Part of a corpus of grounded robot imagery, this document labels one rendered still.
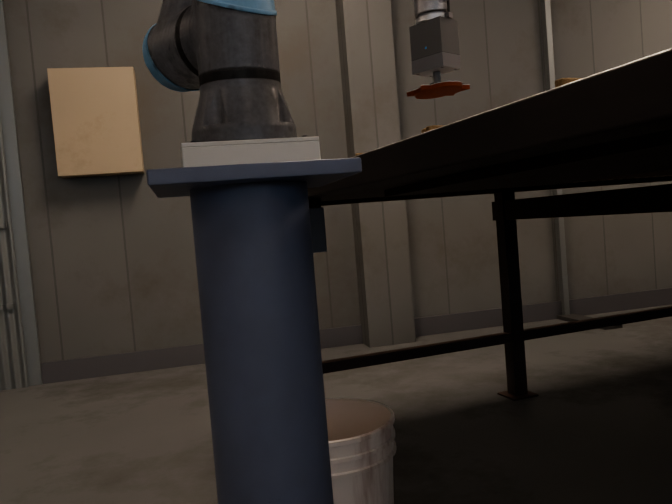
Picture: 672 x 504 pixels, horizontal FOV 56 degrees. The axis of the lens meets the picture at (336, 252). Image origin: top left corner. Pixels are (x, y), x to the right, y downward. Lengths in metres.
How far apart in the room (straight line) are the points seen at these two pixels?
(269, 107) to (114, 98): 2.99
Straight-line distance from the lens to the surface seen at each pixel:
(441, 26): 1.42
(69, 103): 3.87
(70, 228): 3.94
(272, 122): 0.88
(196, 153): 0.85
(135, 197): 3.90
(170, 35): 1.02
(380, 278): 3.90
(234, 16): 0.91
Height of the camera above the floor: 0.79
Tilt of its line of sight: 3 degrees down
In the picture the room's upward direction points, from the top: 5 degrees counter-clockwise
